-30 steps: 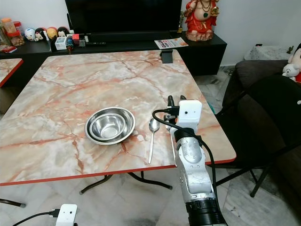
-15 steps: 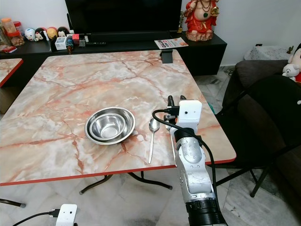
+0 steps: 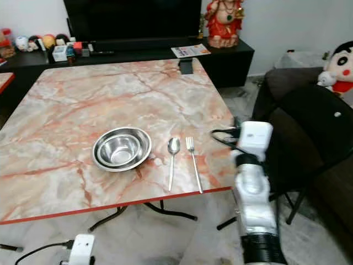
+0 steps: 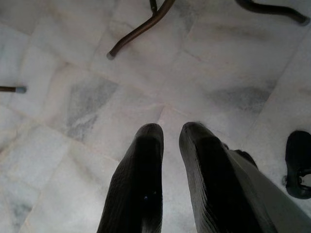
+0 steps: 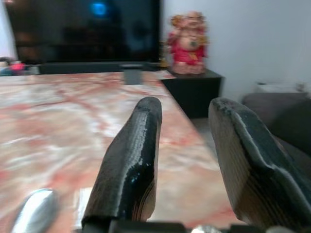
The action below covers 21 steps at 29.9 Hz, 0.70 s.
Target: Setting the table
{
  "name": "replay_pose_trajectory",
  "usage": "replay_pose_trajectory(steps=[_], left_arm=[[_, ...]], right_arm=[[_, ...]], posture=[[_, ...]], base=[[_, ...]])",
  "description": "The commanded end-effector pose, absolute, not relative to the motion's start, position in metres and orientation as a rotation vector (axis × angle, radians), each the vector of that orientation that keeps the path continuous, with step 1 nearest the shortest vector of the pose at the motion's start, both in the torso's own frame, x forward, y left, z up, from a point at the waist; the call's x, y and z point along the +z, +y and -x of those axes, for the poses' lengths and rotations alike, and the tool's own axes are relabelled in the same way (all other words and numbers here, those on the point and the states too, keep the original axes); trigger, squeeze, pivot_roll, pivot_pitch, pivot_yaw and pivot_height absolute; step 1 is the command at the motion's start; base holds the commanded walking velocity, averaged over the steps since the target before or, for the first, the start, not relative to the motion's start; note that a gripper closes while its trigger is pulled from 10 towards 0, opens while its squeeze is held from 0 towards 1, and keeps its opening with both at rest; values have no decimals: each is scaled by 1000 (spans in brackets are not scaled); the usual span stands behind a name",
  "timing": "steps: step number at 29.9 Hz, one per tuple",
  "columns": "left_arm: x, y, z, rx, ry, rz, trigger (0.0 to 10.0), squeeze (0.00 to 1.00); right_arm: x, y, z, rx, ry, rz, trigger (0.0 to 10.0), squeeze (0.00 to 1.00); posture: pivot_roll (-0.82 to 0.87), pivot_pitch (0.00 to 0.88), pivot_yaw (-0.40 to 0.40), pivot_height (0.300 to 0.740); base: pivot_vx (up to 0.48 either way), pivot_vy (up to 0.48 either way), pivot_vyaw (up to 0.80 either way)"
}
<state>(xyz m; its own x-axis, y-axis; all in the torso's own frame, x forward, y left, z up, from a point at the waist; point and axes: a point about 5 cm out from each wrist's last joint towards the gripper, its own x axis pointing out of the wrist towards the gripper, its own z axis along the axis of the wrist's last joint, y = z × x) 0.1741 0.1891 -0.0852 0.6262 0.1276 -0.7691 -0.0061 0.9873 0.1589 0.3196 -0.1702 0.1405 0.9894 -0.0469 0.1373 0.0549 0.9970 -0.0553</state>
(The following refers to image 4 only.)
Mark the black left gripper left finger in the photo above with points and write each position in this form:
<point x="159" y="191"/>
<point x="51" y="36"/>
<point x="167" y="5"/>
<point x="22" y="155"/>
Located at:
<point x="138" y="182"/>

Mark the black left robot foot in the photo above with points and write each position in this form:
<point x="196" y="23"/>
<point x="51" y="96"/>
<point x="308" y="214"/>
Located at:
<point x="243" y="156"/>

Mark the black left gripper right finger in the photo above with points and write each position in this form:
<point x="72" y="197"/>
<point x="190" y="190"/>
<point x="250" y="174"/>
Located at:
<point x="209" y="174"/>

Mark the grey left robot leg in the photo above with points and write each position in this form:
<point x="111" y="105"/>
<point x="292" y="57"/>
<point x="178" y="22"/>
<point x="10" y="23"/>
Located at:
<point x="272" y="196"/>

